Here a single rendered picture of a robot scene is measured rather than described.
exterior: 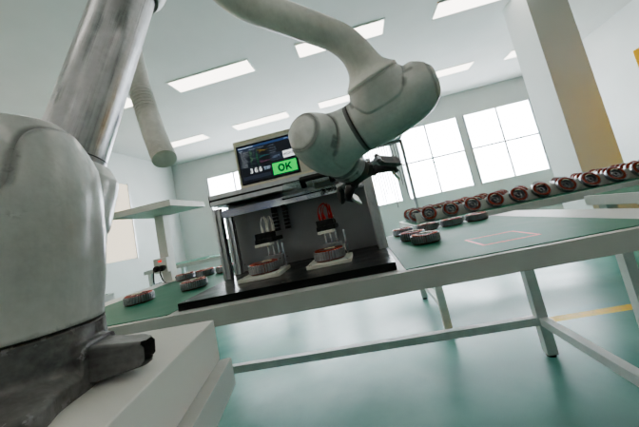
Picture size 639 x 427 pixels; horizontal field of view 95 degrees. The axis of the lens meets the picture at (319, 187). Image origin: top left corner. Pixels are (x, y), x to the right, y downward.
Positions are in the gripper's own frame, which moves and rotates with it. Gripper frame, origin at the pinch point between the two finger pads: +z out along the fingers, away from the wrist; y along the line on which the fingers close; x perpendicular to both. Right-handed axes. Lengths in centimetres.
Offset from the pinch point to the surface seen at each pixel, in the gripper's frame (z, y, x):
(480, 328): 108, -8, -54
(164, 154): 28, -116, 119
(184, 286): 4, -91, 12
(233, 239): 12, -67, 22
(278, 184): 8.5, -34.6, 28.1
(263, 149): 6, -33, 45
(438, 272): -1.1, 2.4, -28.6
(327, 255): 6.5, -26.4, -7.8
